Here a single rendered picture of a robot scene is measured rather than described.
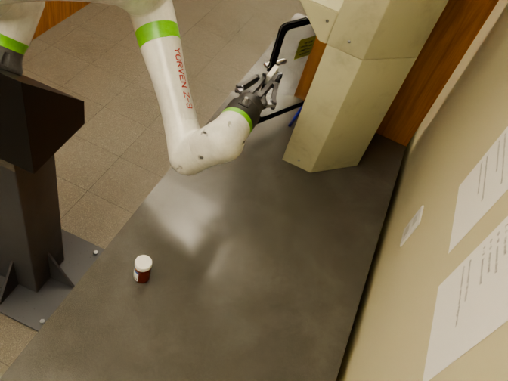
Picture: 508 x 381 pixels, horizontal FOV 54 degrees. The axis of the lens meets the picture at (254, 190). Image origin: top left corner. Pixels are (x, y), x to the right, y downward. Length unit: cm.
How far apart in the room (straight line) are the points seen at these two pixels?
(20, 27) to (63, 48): 209
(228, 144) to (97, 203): 160
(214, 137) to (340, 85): 48
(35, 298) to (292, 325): 135
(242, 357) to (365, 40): 90
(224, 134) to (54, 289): 143
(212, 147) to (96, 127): 195
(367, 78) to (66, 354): 109
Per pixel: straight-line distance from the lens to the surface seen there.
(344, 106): 158
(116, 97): 334
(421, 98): 194
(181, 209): 153
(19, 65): 166
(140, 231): 147
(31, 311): 240
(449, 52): 185
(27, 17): 164
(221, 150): 122
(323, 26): 147
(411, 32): 152
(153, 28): 140
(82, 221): 266
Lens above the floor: 213
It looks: 47 degrees down
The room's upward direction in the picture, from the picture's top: 19 degrees clockwise
